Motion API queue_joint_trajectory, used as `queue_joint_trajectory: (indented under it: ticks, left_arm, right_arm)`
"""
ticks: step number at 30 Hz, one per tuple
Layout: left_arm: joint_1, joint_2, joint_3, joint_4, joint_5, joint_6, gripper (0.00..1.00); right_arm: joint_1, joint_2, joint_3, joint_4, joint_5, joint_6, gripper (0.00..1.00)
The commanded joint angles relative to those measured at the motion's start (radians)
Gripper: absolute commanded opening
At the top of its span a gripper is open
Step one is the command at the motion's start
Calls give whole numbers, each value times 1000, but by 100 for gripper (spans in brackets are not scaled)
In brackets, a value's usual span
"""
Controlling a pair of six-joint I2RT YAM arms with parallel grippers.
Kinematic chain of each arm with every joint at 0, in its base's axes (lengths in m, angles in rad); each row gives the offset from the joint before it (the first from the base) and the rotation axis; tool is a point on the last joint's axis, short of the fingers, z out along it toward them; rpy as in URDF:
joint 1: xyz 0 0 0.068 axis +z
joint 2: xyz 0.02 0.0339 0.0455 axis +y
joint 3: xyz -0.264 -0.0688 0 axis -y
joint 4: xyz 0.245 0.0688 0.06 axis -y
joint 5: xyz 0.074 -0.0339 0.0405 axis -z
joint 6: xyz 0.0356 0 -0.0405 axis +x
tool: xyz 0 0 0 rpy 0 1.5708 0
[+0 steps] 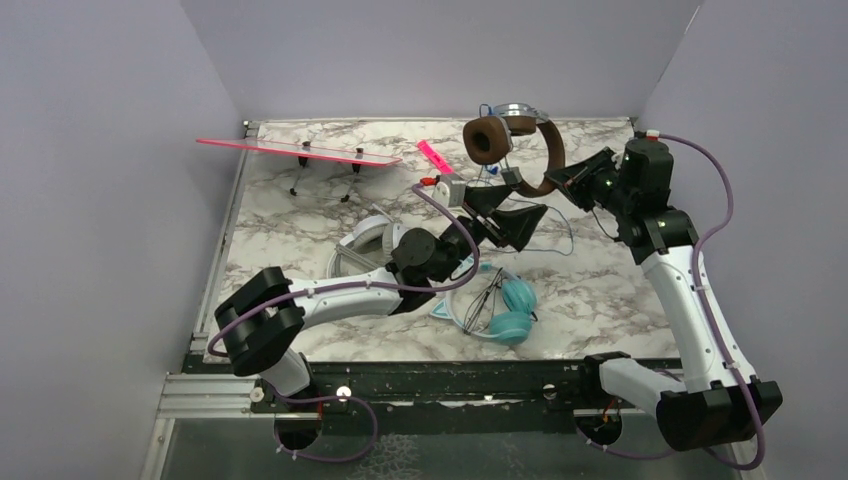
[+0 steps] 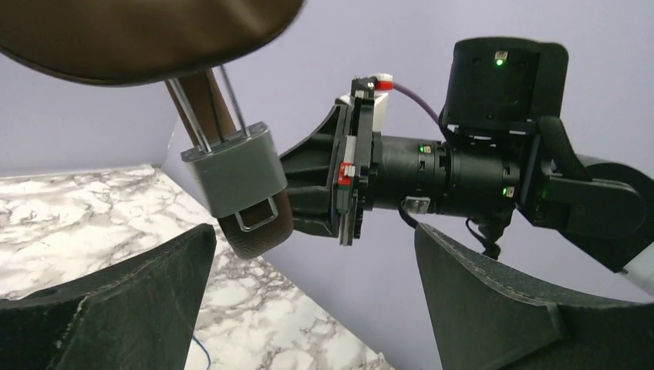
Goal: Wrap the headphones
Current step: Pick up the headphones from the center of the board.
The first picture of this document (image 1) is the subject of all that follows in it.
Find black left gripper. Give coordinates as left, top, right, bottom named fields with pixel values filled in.
left=432, top=185, right=546, bottom=284

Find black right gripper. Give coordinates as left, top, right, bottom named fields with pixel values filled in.
left=546, top=146, right=635, bottom=218

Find blue wired earbuds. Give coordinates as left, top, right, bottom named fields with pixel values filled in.
left=462, top=103, right=566, bottom=251

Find brown over-ear headphones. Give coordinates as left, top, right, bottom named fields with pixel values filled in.
left=462, top=102, right=566, bottom=199

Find black wired earbuds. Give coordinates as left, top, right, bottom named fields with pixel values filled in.
left=459, top=268, right=505, bottom=339

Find teal cat-ear headphones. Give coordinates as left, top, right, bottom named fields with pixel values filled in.
left=429, top=258, right=538, bottom=346

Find white grey over-ear headphones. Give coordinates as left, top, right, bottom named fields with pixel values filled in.
left=326, top=203, right=410, bottom=278

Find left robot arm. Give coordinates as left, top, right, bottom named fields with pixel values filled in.
left=206, top=183, right=548, bottom=411

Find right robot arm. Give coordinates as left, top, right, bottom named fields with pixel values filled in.
left=545, top=131, right=783, bottom=456

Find pink highlighter marker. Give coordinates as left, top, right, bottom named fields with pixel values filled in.
left=416, top=140, right=454, bottom=174

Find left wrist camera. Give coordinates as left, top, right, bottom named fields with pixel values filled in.
left=420, top=173, right=467, bottom=209

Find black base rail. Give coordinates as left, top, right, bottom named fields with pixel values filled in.
left=251, top=357, right=657, bottom=439

